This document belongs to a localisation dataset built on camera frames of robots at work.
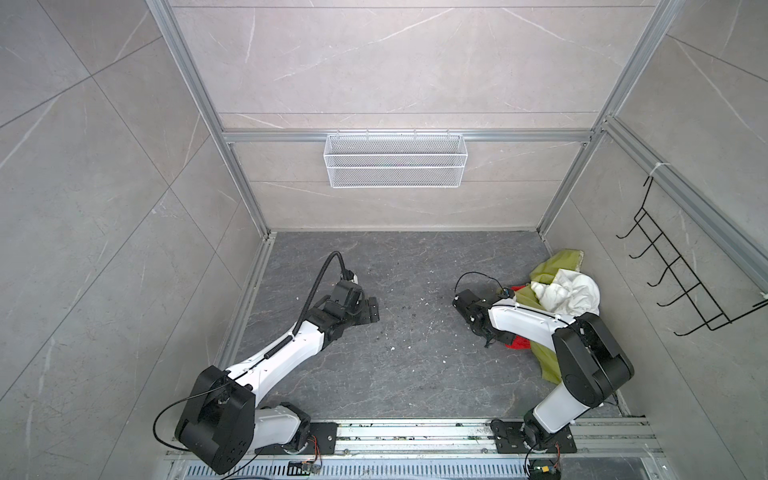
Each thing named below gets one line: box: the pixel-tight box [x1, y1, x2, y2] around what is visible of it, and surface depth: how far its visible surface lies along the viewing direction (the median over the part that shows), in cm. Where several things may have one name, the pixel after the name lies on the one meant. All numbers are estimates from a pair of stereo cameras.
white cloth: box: [530, 268, 600, 317], surface depth 88 cm
